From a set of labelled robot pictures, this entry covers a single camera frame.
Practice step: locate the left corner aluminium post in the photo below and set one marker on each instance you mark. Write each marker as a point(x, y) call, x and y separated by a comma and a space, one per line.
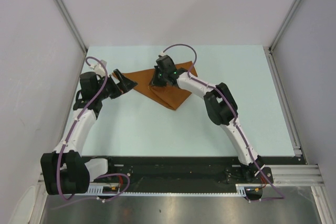
point(71, 24)

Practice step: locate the corner aluminium post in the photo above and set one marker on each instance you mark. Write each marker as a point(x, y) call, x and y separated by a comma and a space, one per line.
point(71, 24)
point(285, 23)

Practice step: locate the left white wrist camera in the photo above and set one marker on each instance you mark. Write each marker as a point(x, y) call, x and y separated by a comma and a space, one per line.
point(99, 68)

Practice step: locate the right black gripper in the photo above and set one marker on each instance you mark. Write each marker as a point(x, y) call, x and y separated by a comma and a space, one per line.
point(155, 81)

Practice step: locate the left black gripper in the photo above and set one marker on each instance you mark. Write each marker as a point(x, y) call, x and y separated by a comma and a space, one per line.
point(124, 85)

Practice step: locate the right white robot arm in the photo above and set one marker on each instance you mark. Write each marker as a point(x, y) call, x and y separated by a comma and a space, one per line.
point(220, 105)

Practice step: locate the aluminium front frame rail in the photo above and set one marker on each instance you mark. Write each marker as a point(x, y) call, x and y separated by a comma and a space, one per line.
point(294, 174)

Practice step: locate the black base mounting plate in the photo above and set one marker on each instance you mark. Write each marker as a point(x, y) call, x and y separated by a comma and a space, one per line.
point(252, 193)

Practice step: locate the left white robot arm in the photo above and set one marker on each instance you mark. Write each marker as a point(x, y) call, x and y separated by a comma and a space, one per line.
point(64, 170)

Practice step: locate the right corner aluminium post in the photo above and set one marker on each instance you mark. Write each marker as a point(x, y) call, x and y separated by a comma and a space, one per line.
point(285, 23)

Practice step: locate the aluminium right side rail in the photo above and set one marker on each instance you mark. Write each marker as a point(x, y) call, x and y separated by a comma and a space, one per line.
point(291, 127)

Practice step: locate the orange cloth napkin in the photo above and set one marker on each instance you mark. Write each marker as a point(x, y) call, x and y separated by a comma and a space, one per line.
point(168, 96)

